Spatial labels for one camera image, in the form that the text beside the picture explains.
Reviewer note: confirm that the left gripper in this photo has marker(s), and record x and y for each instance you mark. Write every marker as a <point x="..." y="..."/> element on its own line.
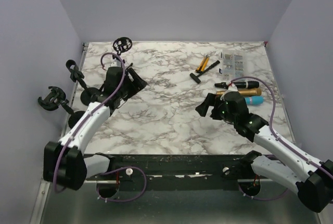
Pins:
<point x="136" y="85"/>

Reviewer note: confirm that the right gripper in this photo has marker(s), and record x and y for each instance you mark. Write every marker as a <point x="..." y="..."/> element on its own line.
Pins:
<point x="212" y="99"/>

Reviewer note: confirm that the black tripod mic stand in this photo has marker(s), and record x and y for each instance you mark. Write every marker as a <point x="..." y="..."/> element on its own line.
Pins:
<point x="122" y="45"/>

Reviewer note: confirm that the blue microphone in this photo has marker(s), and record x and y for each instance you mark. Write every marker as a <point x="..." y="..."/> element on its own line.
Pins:
<point x="254" y="100"/>

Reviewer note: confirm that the gold microphone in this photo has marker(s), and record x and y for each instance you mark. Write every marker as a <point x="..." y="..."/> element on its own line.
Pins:
<point x="245" y="92"/>

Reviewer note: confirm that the black microphone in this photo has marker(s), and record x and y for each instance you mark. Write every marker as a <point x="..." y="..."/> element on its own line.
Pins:
<point x="239" y="85"/>

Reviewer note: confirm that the black round-base mic stand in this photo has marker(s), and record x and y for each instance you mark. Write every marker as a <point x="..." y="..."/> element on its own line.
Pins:
<point x="77" y="76"/>

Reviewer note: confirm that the black round-base shockmount stand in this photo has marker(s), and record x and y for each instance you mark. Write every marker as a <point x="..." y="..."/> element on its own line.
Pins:
<point x="57" y="98"/>

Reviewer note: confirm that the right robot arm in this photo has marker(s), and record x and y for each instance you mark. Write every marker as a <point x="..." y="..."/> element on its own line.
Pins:
<point x="306" y="176"/>

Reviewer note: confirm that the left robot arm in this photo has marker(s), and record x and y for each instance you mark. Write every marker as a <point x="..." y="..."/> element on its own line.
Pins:
<point x="65" y="163"/>

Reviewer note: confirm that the yellow utility knife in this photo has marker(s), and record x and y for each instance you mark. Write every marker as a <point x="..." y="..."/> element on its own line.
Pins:
<point x="203" y="64"/>

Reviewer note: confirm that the clear plastic screw box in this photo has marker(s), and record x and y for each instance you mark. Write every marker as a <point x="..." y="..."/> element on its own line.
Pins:
<point x="233" y="64"/>

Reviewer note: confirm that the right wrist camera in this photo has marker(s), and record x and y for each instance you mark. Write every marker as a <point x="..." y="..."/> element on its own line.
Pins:
<point x="230" y="88"/>

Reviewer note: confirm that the black T-handle tool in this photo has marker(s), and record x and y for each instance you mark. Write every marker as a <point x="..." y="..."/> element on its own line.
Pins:
<point x="196" y="77"/>

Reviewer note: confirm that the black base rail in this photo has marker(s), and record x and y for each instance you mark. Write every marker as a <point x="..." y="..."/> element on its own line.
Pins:
<point x="174" y="172"/>

